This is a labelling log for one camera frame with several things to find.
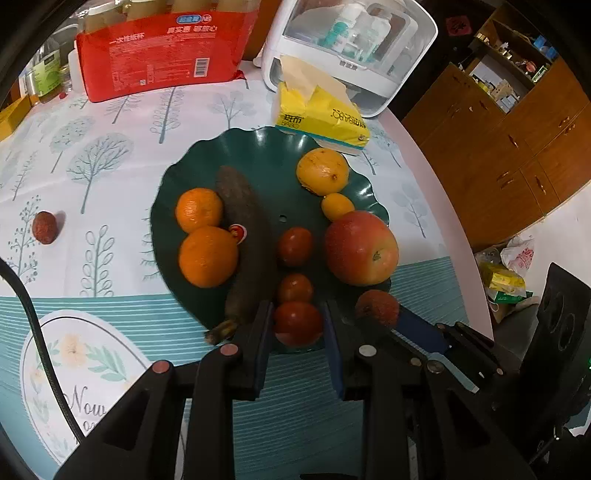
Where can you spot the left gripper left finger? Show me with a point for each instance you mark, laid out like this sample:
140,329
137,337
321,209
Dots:
233,372

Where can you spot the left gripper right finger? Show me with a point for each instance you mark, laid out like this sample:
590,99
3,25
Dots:
363,372

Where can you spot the dark overripe banana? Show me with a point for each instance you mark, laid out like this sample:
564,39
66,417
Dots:
250,284

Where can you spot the red cherry tomato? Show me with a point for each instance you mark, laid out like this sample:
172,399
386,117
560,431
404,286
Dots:
298,324
296,246
296,287

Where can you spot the large orange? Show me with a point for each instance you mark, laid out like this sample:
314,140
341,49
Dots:
208,257

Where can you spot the red yellow apple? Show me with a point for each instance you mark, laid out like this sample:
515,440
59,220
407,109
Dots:
360,249

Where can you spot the small yellow kumquat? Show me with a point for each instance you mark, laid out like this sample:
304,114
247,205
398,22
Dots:
336,205

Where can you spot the small orange tangerine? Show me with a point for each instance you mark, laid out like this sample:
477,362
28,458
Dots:
198,207

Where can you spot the pale yellow orange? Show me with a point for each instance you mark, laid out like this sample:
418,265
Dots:
323,171

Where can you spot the black speaker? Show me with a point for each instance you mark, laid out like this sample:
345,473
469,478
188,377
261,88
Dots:
561,322

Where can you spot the plastic bags on floor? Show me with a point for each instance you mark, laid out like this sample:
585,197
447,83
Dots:
503,270

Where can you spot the dark green scalloped plate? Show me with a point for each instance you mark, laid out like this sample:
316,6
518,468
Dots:
268,159

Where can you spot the yellow tissue pack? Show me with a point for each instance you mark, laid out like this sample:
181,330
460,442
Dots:
311,102

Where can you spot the brown wooden cabinet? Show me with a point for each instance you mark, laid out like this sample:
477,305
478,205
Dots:
504,171

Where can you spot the white cosmetics storage box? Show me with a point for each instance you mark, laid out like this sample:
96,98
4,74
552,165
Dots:
372,47

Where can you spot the yellow tin box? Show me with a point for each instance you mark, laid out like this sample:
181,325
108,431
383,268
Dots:
15,114

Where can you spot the red paper cup package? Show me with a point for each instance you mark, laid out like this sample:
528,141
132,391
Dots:
167,50

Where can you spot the green label glass bottle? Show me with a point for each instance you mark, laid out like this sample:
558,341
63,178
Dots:
43,73

